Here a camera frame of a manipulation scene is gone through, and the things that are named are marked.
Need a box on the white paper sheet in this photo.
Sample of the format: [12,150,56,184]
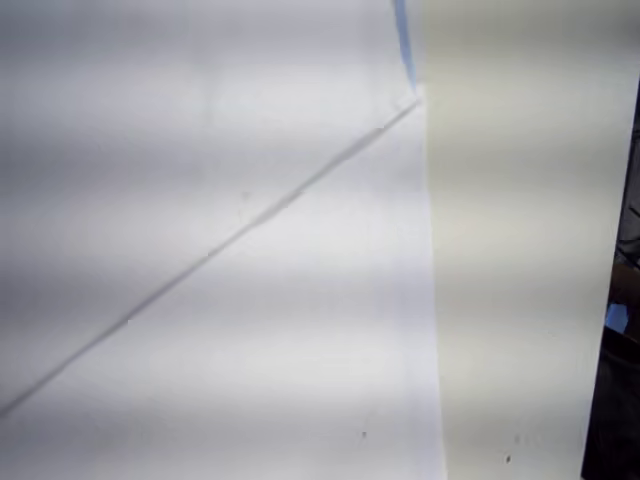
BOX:
[0,0,427,417]

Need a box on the blue tape piece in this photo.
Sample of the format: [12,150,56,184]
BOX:
[391,0,421,98]

